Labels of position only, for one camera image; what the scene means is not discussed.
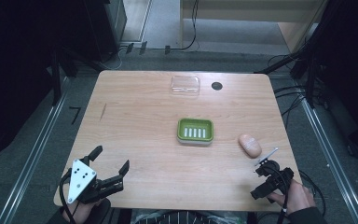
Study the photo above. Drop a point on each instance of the green soap dish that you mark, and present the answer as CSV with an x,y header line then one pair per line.
x,y
195,131

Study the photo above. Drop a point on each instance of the black cabinet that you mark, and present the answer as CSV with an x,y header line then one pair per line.
x,y
105,28

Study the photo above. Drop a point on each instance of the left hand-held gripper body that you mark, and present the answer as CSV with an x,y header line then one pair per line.
x,y
80,180

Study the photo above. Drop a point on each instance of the metal floor rail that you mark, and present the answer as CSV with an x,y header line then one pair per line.
x,y
332,161
34,152

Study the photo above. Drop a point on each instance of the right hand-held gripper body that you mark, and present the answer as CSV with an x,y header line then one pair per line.
x,y
279,179

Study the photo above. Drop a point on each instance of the light wooden desk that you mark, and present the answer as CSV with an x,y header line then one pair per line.
x,y
245,7

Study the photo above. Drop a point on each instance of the pink soap bar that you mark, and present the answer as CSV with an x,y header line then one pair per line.
x,y
250,145

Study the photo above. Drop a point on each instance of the person's striped clothing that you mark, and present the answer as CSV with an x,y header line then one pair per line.
x,y
186,217

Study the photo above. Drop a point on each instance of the black round table grommet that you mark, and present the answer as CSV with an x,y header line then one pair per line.
x,y
217,86

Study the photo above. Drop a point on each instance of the person's right hand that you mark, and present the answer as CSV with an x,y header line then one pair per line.
x,y
300,197

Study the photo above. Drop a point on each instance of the person's left hand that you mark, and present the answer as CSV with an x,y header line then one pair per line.
x,y
77,213

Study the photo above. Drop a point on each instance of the clear plastic lid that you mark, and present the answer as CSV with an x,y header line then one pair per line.
x,y
185,85

